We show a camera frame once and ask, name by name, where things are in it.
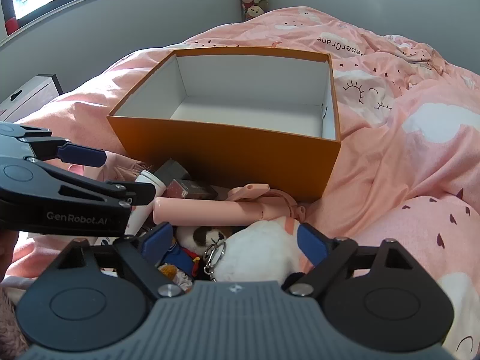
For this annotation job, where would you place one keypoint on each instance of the white tube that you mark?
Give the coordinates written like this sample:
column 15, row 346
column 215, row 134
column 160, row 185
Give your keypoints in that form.
column 144, row 180

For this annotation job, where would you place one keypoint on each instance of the silver keyring clip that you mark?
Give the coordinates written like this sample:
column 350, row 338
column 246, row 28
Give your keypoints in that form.
column 214, row 255

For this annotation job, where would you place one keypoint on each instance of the orange cardboard box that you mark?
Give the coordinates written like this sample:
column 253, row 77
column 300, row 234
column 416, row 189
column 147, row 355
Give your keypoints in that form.
column 232, row 157

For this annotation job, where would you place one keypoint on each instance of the white and pink plush toy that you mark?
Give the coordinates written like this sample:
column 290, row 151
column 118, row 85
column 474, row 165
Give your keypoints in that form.
column 255, row 251

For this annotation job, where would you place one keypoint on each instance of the red object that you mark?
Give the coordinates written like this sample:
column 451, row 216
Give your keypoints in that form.
column 11, row 26

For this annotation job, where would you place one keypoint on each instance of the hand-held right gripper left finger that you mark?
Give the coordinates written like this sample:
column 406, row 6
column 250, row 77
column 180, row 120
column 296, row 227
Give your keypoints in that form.
column 157, row 242

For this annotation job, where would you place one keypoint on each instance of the pink printed blanket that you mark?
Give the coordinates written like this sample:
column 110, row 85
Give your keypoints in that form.
column 393, row 165

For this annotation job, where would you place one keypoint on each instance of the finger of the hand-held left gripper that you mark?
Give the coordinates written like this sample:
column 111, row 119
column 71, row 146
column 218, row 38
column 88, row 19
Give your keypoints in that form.
column 140, row 192
column 80, row 156

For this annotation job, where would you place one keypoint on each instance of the pink selfie stick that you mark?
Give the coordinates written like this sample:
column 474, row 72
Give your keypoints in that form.
column 202, row 212

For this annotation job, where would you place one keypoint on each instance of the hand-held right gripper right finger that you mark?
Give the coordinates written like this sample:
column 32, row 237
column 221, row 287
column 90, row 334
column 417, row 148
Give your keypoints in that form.
column 311, row 243

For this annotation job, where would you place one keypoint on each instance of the dark grey box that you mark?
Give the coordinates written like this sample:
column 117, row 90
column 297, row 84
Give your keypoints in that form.
column 172, row 170

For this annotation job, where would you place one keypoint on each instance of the small dark box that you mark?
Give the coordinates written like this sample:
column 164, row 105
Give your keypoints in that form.
column 191, row 189

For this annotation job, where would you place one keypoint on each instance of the red panda plush toy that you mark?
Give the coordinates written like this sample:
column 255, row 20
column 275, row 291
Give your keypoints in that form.
column 200, row 238

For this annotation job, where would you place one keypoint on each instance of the white cabinet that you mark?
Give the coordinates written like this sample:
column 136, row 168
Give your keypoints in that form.
column 26, row 95

